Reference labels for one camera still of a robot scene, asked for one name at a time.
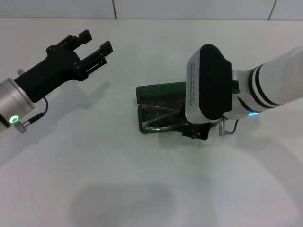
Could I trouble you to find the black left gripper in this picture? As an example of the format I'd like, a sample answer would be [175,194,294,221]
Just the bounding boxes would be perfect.
[14,29,114,104]

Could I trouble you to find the green glasses case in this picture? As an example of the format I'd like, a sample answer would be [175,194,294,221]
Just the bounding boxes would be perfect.
[136,81,221,135]

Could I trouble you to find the clear white glasses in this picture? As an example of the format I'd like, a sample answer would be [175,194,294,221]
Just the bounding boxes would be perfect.
[139,103,187,132]

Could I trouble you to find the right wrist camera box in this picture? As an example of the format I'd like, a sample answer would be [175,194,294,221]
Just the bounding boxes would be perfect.
[183,44,240,125]

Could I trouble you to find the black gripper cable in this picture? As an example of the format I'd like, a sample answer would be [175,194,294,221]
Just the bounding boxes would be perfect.
[13,96,49,133]
[218,118,240,137]

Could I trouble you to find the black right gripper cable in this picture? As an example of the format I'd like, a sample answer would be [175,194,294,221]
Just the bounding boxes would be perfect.
[218,118,240,137]

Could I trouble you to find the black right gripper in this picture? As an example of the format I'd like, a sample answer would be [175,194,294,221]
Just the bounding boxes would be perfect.
[182,124,212,140]

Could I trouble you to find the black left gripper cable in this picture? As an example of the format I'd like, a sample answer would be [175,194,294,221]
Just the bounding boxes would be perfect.
[13,96,49,133]

